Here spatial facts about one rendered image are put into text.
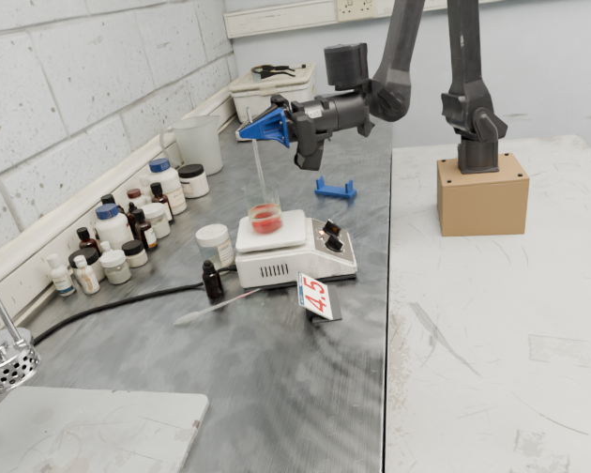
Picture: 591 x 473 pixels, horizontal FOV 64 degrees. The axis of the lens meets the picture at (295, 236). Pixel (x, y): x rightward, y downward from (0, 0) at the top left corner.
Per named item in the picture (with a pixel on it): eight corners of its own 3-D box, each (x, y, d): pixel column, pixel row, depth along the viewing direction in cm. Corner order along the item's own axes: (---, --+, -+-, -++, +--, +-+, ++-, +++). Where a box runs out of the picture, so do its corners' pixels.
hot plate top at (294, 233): (304, 212, 88) (303, 208, 88) (307, 244, 78) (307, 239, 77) (241, 221, 89) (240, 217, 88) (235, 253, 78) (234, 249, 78)
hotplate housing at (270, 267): (349, 242, 92) (345, 205, 88) (358, 280, 80) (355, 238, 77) (236, 257, 93) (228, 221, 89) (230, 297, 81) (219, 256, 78)
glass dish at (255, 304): (239, 299, 80) (236, 289, 79) (271, 297, 80) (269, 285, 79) (234, 320, 75) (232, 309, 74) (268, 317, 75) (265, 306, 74)
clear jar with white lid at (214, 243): (199, 275, 89) (189, 238, 85) (214, 258, 94) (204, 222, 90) (227, 278, 87) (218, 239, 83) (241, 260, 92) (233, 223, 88)
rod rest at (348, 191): (356, 192, 112) (356, 178, 110) (350, 199, 110) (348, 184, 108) (321, 188, 117) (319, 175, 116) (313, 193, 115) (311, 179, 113)
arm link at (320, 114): (350, 106, 68) (354, 146, 71) (313, 86, 84) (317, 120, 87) (295, 118, 67) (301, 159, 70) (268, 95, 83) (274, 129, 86)
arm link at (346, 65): (387, 107, 84) (382, 35, 79) (408, 114, 76) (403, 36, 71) (326, 120, 82) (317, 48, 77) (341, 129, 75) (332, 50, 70)
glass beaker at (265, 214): (252, 223, 86) (243, 180, 82) (287, 220, 85) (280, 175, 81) (247, 242, 80) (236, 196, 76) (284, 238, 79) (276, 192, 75)
